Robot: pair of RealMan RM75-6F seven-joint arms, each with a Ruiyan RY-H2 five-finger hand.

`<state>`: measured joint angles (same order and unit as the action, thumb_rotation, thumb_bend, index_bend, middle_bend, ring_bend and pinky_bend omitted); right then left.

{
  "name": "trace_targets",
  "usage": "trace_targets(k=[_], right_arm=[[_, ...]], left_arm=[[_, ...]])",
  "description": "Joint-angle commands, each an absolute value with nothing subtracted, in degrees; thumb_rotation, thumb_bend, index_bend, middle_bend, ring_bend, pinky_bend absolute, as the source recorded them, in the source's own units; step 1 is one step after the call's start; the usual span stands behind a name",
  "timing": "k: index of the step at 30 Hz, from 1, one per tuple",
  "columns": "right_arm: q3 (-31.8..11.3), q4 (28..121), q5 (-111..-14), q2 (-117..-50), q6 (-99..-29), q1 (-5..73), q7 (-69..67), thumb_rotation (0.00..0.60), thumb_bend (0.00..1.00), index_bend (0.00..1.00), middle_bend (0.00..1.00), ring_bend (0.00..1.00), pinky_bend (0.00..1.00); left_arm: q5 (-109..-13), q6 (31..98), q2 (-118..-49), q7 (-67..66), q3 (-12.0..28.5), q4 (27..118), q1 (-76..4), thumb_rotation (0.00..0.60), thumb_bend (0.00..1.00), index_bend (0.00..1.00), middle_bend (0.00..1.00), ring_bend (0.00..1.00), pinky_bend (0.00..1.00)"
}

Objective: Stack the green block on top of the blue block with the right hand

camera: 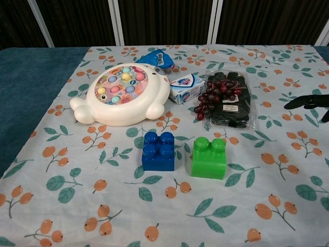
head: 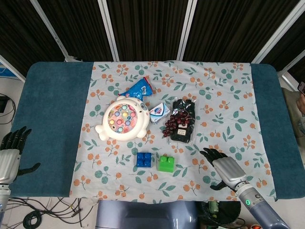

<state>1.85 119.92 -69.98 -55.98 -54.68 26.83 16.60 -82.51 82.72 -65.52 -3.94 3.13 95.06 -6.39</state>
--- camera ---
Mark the black gloves in plastic bag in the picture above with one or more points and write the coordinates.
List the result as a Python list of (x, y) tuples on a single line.
[(237, 110)]

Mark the blue building block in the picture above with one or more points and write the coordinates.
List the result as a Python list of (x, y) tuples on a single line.
[(158, 153)]

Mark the blue snack packet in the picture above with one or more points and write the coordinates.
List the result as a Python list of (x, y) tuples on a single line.
[(157, 59)]

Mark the white blue soap box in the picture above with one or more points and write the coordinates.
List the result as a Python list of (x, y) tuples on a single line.
[(187, 88)]

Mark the teal velvet table cover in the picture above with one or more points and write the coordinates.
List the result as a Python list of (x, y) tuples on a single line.
[(28, 85)]

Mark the floral fruit print tablecloth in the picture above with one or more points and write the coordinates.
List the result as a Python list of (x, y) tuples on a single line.
[(164, 180)]

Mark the green building block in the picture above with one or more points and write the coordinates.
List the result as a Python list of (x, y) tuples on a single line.
[(207, 162)]

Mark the white partition frame post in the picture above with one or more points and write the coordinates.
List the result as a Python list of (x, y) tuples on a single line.
[(213, 21), (322, 36), (116, 22), (41, 23)]

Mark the white fishing game toy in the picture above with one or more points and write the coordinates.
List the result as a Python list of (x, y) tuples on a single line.
[(120, 96)]

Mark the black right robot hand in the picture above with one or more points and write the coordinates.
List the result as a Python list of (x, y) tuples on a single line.
[(306, 101)]

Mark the dark red grape bunch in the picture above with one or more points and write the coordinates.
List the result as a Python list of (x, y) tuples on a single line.
[(213, 96)]

